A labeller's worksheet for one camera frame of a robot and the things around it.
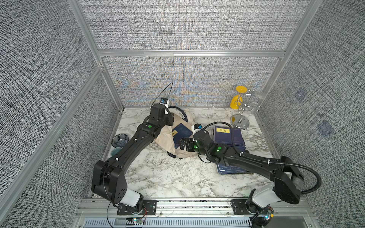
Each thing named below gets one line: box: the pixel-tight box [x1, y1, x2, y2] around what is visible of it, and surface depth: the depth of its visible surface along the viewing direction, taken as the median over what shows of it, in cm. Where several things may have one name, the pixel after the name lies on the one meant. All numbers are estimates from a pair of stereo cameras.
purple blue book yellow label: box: [213, 125, 246, 152], surface depth 98 cm
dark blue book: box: [172, 122, 193, 150], surface depth 105 cm
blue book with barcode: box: [215, 163, 256, 175], surface depth 83 cm
